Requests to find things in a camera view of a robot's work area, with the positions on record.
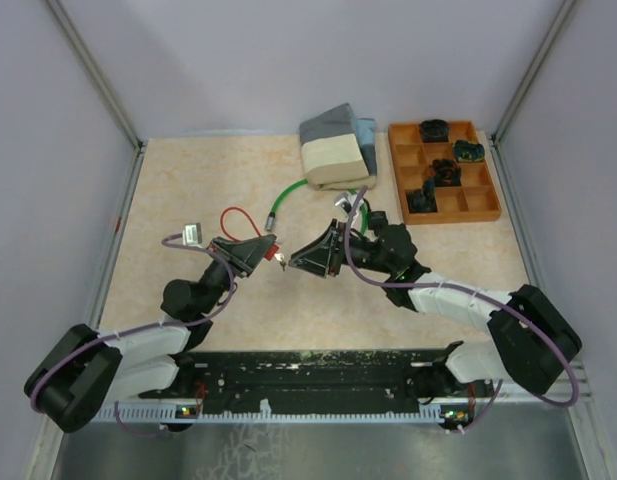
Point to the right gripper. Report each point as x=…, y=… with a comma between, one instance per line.
x=322, y=255

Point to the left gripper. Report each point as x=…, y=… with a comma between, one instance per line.
x=245, y=255

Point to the red cable seal lock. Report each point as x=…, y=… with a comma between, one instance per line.
x=270, y=253

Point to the green cable lock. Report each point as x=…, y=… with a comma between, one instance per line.
x=364, y=209

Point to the black Kaijing padlock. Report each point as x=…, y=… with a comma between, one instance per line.
x=376, y=221

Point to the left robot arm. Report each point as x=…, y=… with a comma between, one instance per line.
x=88, y=370

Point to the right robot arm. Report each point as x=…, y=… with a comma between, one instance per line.
x=530, y=342

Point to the folded grey beige cloth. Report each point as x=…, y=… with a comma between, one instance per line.
x=338, y=150

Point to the dark rolled item lower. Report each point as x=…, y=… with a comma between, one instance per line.
x=423, y=200

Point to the dark rolled item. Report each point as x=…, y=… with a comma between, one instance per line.
x=434, y=131
x=446, y=173
x=468, y=152
x=423, y=200

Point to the dark rolled item middle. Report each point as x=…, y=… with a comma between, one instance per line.
x=446, y=173

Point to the wooden compartment tray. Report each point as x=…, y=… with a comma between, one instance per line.
x=475, y=200

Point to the dark rolled item top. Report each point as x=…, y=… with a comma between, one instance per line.
x=434, y=131

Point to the dark rolled item right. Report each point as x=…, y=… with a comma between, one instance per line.
x=468, y=152

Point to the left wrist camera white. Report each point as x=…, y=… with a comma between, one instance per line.
x=192, y=235

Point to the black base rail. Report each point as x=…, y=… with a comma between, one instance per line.
x=318, y=381

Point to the aluminium frame post left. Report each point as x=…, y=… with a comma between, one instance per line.
x=93, y=71

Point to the aluminium frame post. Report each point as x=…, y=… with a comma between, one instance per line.
x=93, y=71
x=558, y=26

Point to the aluminium frame post right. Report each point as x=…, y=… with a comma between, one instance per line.
x=558, y=26

